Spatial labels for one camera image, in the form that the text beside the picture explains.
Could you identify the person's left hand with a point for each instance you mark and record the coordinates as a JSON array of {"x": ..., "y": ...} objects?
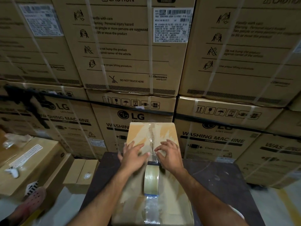
[{"x": 131, "y": 158}]

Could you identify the person's right hand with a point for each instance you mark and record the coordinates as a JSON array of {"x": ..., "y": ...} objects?
[{"x": 171, "y": 157}]

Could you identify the person's left thumb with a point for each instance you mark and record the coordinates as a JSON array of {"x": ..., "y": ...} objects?
[{"x": 145, "y": 155}]

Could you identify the person's right thumb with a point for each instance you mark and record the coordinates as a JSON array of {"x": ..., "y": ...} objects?
[{"x": 159, "y": 156}]

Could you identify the taped brown cardboard box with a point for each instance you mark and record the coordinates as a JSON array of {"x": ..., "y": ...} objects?
[{"x": 164, "y": 200}]

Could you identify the person's right forearm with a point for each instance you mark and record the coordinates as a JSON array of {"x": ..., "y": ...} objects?
[{"x": 202, "y": 200}]

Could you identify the person's left forearm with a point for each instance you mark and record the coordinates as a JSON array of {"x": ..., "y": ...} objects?
[{"x": 107, "y": 197}]

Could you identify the beige packing tape roll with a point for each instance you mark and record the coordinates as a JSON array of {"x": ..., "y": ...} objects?
[{"x": 151, "y": 178}]

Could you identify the small plain cardboard box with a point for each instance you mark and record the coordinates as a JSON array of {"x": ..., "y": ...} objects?
[{"x": 78, "y": 175}]

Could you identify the stack of large printed cartons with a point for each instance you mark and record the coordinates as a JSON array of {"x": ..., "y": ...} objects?
[{"x": 131, "y": 51}]

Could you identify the wide flat cardboard box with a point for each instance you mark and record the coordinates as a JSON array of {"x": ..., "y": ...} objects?
[{"x": 40, "y": 162}]

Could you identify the white chevron patterned strip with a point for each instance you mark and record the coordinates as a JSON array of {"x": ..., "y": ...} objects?
[{"x": 27, "y": 155}]

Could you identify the pink perforated shoe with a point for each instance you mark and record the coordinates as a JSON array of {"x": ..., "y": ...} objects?
[{"x": 35, "y": 201}]

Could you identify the crumpled clear plastic wrap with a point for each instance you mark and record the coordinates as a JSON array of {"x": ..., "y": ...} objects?
[{"x": 16, "y": 140}]

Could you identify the small white device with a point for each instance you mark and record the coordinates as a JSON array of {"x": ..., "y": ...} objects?
[{"x": 11, "y": 172}]

